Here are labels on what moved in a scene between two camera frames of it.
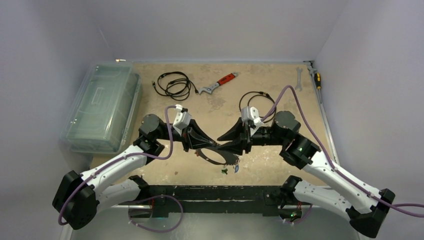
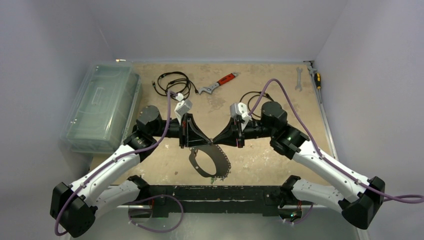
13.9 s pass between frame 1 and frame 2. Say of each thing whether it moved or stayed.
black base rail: stayed
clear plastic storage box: stayed
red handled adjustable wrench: stayed
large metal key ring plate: moved
